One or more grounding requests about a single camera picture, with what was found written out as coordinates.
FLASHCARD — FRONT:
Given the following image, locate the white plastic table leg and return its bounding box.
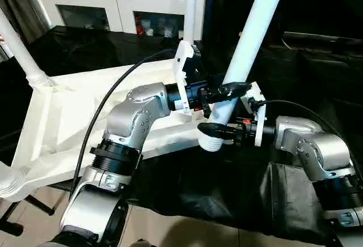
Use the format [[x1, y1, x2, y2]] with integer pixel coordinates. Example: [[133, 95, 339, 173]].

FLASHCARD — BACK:
[[197, 0, 290, 153], [0, 164, 27, 200], [183, 0, 199, 42], [0, 8, 53, 87]]

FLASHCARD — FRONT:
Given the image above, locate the white plastic table top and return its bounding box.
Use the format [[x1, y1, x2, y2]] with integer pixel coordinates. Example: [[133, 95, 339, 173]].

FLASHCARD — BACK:
[[0, 59, 229, 202]]

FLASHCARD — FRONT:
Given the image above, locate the black plastic table mat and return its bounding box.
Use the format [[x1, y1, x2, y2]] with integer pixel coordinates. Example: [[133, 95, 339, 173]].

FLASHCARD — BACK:
[[0, 25, 363, 245]]

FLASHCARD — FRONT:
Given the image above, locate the white glass-door cabinet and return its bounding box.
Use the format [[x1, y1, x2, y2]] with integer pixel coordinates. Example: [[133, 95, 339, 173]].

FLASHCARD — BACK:
[[35, 0, 208, 41]]

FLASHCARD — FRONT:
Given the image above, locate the black metal stand leg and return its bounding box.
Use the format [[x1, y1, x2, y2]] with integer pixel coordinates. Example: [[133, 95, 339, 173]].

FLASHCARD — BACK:
[[0, 193, 56, 237]]

